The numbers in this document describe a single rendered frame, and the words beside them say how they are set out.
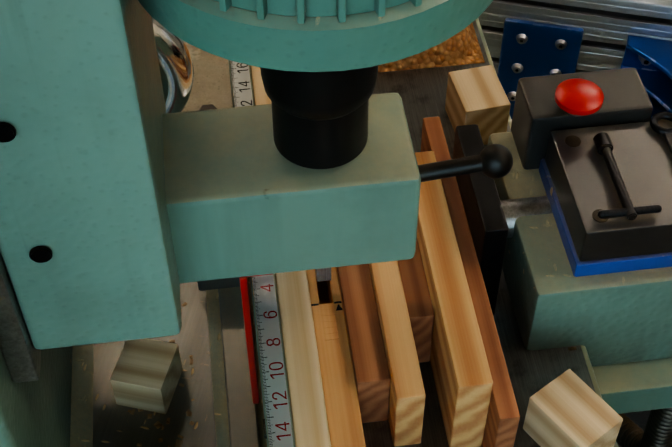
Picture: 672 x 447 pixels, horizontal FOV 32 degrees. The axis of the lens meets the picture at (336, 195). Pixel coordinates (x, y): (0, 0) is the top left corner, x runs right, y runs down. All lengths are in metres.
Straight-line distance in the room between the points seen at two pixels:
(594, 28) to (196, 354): 0.65
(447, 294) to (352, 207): 0.10
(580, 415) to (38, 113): 0.36
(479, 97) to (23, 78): 0.43
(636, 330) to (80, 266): 0.36
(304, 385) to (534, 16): 0.73
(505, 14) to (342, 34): 0.87
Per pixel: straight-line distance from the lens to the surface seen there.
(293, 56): 0.47
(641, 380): 0.80
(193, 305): 0.90
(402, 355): 0.68
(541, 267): 0.72
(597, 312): 0.74
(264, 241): 0.64
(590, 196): 0.71
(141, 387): 0.83
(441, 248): 0.71
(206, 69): 2.28
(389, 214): 0.63
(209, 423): 0.84
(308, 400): 0.67
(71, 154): 0.53
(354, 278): 0.72
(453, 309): 0.68
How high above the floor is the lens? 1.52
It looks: 48 degrees down
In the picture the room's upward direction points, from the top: straight up
